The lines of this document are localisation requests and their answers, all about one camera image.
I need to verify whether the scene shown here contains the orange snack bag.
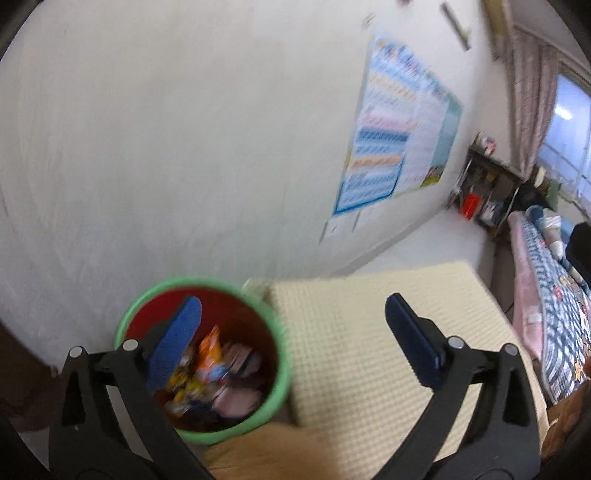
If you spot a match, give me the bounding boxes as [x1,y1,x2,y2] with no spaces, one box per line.
[165,326,228,418]

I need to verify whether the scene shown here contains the large pink snack bag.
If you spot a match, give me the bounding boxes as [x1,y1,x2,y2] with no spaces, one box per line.
[211,386,262,419]

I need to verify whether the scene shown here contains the white blue milk carton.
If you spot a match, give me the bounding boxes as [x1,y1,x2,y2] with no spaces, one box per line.
[223,344,262,378]

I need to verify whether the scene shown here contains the green red trash bin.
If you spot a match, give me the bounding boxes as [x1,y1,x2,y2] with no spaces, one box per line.
[114,279,290,445]

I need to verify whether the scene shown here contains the plaid blue bed quilt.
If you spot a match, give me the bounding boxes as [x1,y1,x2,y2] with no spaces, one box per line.
[509,205,590,404]

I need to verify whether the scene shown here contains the checkered yellow tablecloth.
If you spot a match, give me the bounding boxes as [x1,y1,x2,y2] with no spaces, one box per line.
[243,262,520,479]

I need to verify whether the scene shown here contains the tan fuzzy sleeve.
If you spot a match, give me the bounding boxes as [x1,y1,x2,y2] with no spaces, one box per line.
[204,422,342,479]

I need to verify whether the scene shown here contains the red small bin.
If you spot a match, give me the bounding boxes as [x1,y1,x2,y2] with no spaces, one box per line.
[461,193,481,220]

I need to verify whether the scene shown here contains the dark metal shelf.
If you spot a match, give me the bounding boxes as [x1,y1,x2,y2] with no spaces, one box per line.
[446,145,523,238]

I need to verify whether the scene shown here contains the window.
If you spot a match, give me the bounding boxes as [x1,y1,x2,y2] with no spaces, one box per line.
[538,70,590,209]

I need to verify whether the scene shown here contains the pink patterned curtain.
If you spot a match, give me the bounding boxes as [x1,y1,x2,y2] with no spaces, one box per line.
[507,27,561,179]

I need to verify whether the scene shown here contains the double white wall socket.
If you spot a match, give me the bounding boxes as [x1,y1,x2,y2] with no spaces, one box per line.
[352,208,370,232]

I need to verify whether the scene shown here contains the white wall outlet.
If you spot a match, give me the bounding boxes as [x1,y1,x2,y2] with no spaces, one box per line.
[320,220,331,243]

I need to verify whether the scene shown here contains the green blue wall poster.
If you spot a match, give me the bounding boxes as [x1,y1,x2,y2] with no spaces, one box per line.
[422,93,463,187]

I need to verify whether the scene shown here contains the middle white wall poster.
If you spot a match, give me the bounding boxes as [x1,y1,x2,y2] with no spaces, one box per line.
[394,71,450,196]

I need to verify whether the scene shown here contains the pinyin wall poster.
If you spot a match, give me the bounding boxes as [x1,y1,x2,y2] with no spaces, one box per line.
[334,34,426,215]

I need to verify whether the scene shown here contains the black wall rail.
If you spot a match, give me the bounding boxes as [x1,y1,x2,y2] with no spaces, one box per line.
[440,1,471,51]

